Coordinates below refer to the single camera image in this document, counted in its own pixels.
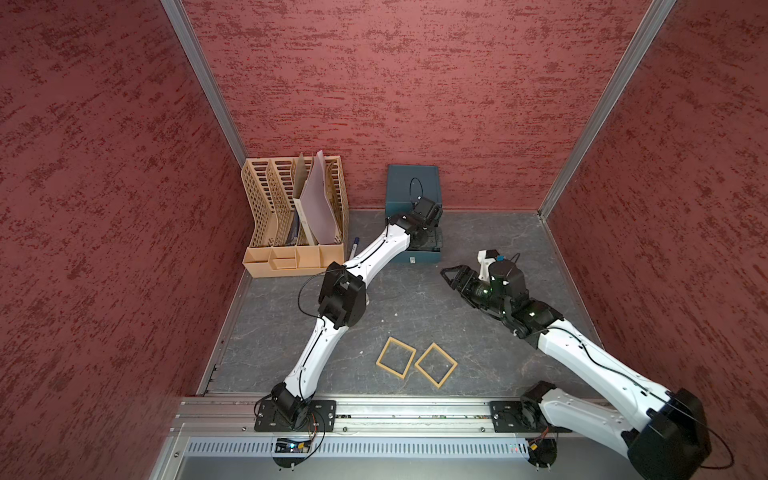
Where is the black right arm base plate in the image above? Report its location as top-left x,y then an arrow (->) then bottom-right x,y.
489,400 -> 570,436

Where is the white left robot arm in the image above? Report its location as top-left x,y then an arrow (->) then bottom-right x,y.
269,201 -> 442,430

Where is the large wooden frame right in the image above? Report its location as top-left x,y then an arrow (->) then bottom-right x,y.
414,343 -> 458,389

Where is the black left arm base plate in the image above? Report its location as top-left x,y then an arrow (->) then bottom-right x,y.
253,398 -> 337,433

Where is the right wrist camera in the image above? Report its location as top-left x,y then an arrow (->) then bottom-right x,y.
477,249 -> 520,283

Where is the large wooden frame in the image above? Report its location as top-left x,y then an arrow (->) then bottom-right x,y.
414,343 -> 458,389
376,337 -> 416,380

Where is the pink paper folder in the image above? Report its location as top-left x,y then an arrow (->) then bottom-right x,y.
293,150 -> 341,245

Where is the aluminium corner post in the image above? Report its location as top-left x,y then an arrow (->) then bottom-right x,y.
538,0 -> 676,222
161,0 -> 247,168

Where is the aluminium front rail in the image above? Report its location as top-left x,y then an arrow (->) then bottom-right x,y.
170,392 -> 635,438

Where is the teal drawer cabinet yellow trim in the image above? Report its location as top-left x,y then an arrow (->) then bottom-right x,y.
383,164 -> 445,265

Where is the blue capped white marker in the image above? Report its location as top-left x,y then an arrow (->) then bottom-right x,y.
349,237 -> 360,260

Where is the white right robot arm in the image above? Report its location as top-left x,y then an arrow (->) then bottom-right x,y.
441,257 -> 712,479

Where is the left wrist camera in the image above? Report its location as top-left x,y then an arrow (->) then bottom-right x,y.
412,197 -> 443,228

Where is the beige lattice file organizer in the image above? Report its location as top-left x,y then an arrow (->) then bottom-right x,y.
241,155 -> 349,279

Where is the aluminium corner post right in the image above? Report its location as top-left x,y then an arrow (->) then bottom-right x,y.
538,0 -> 676,222

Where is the large wooden frame left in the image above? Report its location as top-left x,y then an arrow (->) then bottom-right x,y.
376,337 -> 416,380

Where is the aluminium corner post left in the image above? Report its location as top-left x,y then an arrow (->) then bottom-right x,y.
161,0 -> 247,168

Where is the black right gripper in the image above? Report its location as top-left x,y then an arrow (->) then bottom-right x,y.
440,264 -> 510,315

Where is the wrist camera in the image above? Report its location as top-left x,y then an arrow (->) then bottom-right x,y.
412,197 -> 443,228
477,249 -> 520,283

